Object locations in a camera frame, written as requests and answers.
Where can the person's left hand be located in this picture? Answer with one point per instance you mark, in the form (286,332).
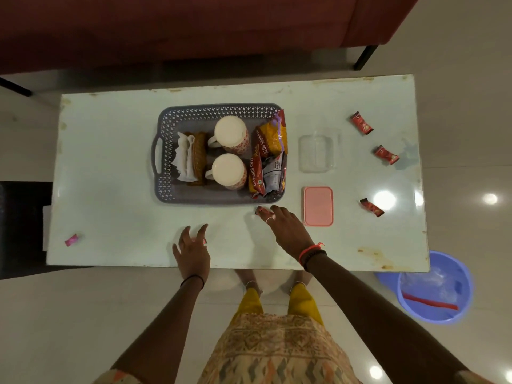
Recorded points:
(194,257)

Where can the red sachet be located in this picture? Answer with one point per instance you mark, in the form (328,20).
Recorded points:
(372,207)
(386,155)
(361,123)

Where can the brown wicker napkin holder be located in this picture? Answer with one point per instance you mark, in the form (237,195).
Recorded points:
(199,157)

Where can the grey and black snack packet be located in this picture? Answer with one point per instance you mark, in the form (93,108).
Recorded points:
(275,171)

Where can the person's foot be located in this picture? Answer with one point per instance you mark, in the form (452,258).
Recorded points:
(296,279)
(248,279)

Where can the person's right fingers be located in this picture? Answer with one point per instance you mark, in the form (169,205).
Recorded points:
(272,213)

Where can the person's right foot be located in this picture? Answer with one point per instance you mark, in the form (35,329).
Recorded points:
(296,279)

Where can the dark brown chair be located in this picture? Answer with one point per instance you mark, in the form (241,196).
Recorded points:
(22,229)

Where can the white patterned mug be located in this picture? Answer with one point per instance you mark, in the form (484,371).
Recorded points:
(228,170)
(231,132)

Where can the clear plastic container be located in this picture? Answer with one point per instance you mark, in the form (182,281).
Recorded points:
(316,151)

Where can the patterned beige kurta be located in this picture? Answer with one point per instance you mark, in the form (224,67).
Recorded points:
(276,351)

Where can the clear plastic bin liner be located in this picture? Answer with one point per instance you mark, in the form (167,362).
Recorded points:
(434,281)

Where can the yellow trousers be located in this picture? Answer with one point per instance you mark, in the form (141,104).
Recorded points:
(306,301)

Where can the red sofa with black legs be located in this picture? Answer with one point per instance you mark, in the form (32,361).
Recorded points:
(172,27)

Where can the black wrist band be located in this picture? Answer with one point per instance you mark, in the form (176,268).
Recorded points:
(192,278)

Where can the blue plastic bin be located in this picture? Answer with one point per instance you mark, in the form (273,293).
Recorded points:
(466,303)

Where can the person's left forearm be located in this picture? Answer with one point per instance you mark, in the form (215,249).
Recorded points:
(158,331)

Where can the small pink and white wrapper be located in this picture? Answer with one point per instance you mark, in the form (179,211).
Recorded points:
(262,213)

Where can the yellow snack packet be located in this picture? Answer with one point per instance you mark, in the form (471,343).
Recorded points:
(274,133)

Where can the person's right hand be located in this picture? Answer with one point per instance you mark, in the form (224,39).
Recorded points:
(290,233)

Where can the person's left little finger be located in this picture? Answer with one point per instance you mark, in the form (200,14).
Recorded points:
(176,250)

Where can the white paper napkins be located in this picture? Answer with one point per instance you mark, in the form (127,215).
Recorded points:
(183,157)

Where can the person's right forearm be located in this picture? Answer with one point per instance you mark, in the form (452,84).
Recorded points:
(380,319)

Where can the person's left foot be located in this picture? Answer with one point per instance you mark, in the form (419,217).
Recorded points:
(248,279)

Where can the grey perforated plastic tray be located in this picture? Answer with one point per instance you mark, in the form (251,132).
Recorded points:
(180,195)

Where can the red plastic strip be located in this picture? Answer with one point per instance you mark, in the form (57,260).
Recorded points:
(430,301)

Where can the silver anklet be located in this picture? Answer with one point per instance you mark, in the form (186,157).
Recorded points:
(252,284)
(298,284)

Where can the red snack packet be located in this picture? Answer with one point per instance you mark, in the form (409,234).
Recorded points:
(256,173)

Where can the pink container lid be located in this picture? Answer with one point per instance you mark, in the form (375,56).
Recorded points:
(318,206)

